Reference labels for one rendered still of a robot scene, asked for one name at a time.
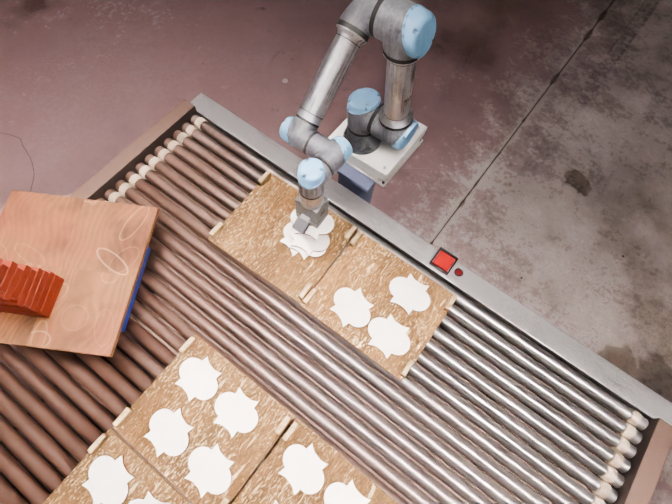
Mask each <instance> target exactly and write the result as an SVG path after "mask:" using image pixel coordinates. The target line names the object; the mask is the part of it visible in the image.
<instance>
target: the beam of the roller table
mask: <svg viewBox="0 0 672 504"><path fill-rule="evenodd" d="M190 103H191V104H193V105H194V106H195V108H196V110H197V113H198V116H199V117H202V118H204V119H205V120H207V121H208V123H210V124H211V125H213V126H214V127H216V128H217V129H219V130H220V131H222V132H223V133H224V134H226V135H227V136H229V137H230V138H232V139H233V140H235V141H236V142H238V143H239V144H241V145H242V146H244V147H245V148H247V149H248V150H250V151H251V152H253V153H254V154H256V155H257V156H258V157H260V158H261V159H263V160H264V161H266V162H267V163H269V164H270V165H272V166H273V167H275V168H276V169H278V170H279V171H281V172H282V173H284V174H285V175H287V176H288V177H290V178H291V179H292V180H294V181H295V182H297V183H298V179H297V173H298V166H299V164H300V163H301V162H302V161H303V159H301V158H300V157H298V156H297V155H295V154H294V153H292V152H291V151H289V150H288V149H286V148H284V147H283V146H281V145H280V144H278V143H277V142H275V141H274V140H272V139H271V138H269V137H268V136H266V135H265V134H263V133H262V132H260V131H259V130H257V129H256V128H254V127H253V126H251V125H250V124H248V123H247V122H245V121H244V120H242V119H241V118H239V117H237V116H236V115H234V114H233V113H231V112H230V111H228V110H227V109H225V108H224V107H222V106H221V105H219V104H218V103H216V102H215V101H213V100H212V99H210V98H209V97H207V96H206V95H204V94H203V93H200V94H199V95H198V96H197V97H196V98H194V99H193V100H192V101H191V102H190ZM324 196H325V197H326V198H328V199H329V203H328V204H329V205H331V206H332V207H334V208H335V209H337V210H338V211H340V212H341V213H343V214H344V215H346V216H347V217H349V218H350V219H352V220H353V221H355V222H356V223H358V224H359V225H360V226H362V227H363V228H365V229H366V230H368V231H369V232H371V233H372V234H374V235H375V236H377V237H378V238H380V239H381V240H383V241H384V242H386V243H387V244H389V245H390V246H392V247H393V248H394V249H396V250H397V251H399V252H400V253H402V254H403V255H405V256H406V257H408V258H409V259H411V260H412V261H414V262H415V263H417V264H418V265H420V266H421V267H423V268H424V269H426V270H427V271H428V272H430V273H431V274H433V275H434V276H436V277H437V278H439V279H440V280H442V281H443V282H445V283H446V284H448V285H449V286H451V287H452V288H454V289H455V290H457V291H458V292H460V293H461V294H462V295H464V296H465V297H467V298H468V299H470V300H471V301H473V302H474V303H476V304H477V305H479V306H480V307H482V308H483V309H485V310H486V311H488V312H489V313H491V314H492V315H494V316H495V317H496V318H498V319H499V320H501V321H502V322H504V323H505V324H507V325H508V326H510V327H511V328H513V329H514V330H516V331H517V332H519V333H520V334H522V335H523V336H525V337H526V338H528V339H529V340H530V341H532V342H533V343H535V344H536V345H538V346H539V347H541V348H542V349H544V350H545V351H547V352H548V353H550V354H551V355H553V356H554V357H556V358H557V359H559V360H560V361H562V362H563V363H564V364H566V365H567V366H569V367H570V368H572V369H573V370H575V371H576V372H578V373H579V374H581V375H582V376H584V377H585V378H587V379H588V380H590V381H591V382H593V383H594V384H596V385H597V386H598V387H600V388H601V389H603V390H604V391H606V392H607V393H609V394H610V395H612V396H613V397H615V398H616V399H618V400H619V401H621V402H622V403H624V404H625V405H627V406H628V407H630V408H633V409H634V410H636V411H637V412H639V413H640V414H641V415H642V416H643V417H644V418H646V419H653V418H661V419H662V420H664V421H665V422H667V423H668V424H670V425H672V403H671V402H669V401H668V400H666V399H665V398H663V397H662V396H660V395H659V394H657V393H656V392H654V391H653V390H651V389H650V388H648V387H647V386H645V385H644V384H642V383H641V382H639V381H638V380H636V379H635V378H633V377H632V376H630V375H629V374H627V373H625V372H624V371H622V370H621V369H619V368H618V367H616V366H615V365H613V364H612V363H610V362H609V361H607V360H606V359H604V358H603V357H601V356H600V355H598V354H597V353H595V352H594V351H592V350H591V349H589V348H588V347H586V346H585V345H583V344H582V343H580V342H578V341H577V340H575V339H574V338H572V337H571V336H569V335H568V334H566V333H565V332H563V331H562V330H560V329H559V328H557V327H556V326H554V325H553V324H551V323H550V322H548V321H547V320H545V319H544V318H542V317H541V316H539V315H538V314H536V313H535V312H533V311H532V310H530V309H528V308H527V307H525V306H524V305H522V304H521V303H519V302H518V301H516V300H515V299H513V298H512V297H510V296H509V295H507V294H506V293H504V292H503V291H501V290H500V289H498V288H497V287H495V286H494V285H492V284H491V283H489V282H488V281H486V280H485V279H483V278H481V277H480V276H478V275H477V274H475V273H474V272H472V271H471V270H469V269H468V268H466V267H465V266H463V265H462V264H460V263H459V262H456V263H455V265H454V266H453V268H452V269H451V271H450V272H449V274H448V275H447V276H446V275H445V274H443V273H442V272H440V271H439V270H437V269H436V268H434V267H433V266H431V265H430V264H429V262H430V261H431V259H432V258H433V257H434V255H435V254H436V252H437V251H438V250H439V249H438V248H436V247H435V246H433V245H431V244H430V243H428V242H427V241H425V240H424V239H422V238H421V237H419V236H418V235H416V234H415V233H413V232H412V231H410V230H409V229H407V228H406V227H404V226H403V225H401V224H400V223H398V222H397V221H395V220H394V219H392V218H391V217H389V216H388V215H386V214H384V213H383V212H381V211H380V210H378V209H377V208H375V207H374V206H372V205H371V204H369V203H368V202H366V201H365V200H363V199H362V198H360V197H359V196H357V195H356V194H354V193H353V192H351V191H350V190H348V189H347V188H345V187H344V186H342V185H341V184H339V183H338V182H336V181H334V180H333V179H331V178H330V179H329V180H328V181H327V182H326V184H325V185H324ZM456 268H460V269H462V271H463V275H462V276H460V277H458V276H456V275H455V273H454V270H455V269H456Z"/></svg>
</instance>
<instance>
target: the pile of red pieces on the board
mask: <svg viewBox="0 0 672 504"><path fill-rule="evenodd" d="M63 282H64V279H63V278H61V277H59V276H58V275H56V274H55V273H53V272H51V271H46V270H42V269H41V268H38V267H29V266H28V265H25V264H17V263H15V262H13V261H8V260H3V259H1V258H0V312H5V313H8V312H9V313H15V314H22V315H30V316H37V317H45V318H49V317H50V315H51V312H52V310H53V307H54V305H55V302H56V300H57V297H58V295H59V292H60V290H61V287H62V285H63Z"/></svg>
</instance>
